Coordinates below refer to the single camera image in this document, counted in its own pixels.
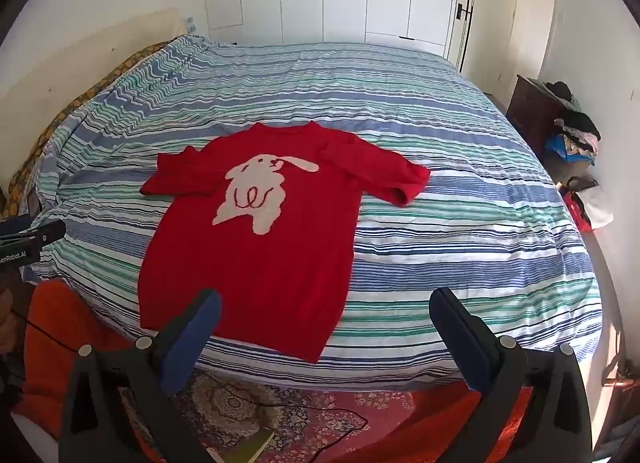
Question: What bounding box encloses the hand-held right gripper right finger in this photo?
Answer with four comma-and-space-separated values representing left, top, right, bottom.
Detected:
429, 287, 593, 463

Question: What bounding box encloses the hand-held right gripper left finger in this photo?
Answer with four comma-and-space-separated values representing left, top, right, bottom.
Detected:
59, 288, 222, 463

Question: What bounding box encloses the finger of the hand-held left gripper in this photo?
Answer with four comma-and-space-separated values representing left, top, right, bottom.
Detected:
30, 220, 67, 250

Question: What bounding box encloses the red sweater with white rabbit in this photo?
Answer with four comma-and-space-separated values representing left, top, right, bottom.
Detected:
139, 120, 432, 365

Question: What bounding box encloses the pile of clothes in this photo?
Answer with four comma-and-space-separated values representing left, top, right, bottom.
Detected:
542, 80, 602, 167

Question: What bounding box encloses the orange cloth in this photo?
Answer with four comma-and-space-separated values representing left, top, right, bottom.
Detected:
12, 280, 166, 444

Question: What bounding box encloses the orange patterned bed sheet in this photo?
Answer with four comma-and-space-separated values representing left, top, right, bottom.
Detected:
0, 38, 176, 224

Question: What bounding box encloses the red patterned rug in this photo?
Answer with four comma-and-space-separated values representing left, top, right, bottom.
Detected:
120, 368, 536, 463

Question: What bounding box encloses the green book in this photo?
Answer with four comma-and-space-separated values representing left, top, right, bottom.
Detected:
234, 427, 276, 463

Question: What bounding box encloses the cream bed headboard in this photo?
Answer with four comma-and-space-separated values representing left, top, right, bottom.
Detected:
0, 7, 181, 184

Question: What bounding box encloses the red bag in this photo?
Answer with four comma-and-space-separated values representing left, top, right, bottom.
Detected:
562, 190, 594, 234

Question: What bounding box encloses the white bag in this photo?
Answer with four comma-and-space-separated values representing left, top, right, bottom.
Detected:
575, 182, 615, 230

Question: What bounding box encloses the dark wooden cabinet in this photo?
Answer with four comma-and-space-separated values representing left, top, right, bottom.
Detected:
505, 74, 568, 159

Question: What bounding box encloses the blue green striped duvet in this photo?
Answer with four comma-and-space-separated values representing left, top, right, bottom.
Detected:
22, 33, 603, 386

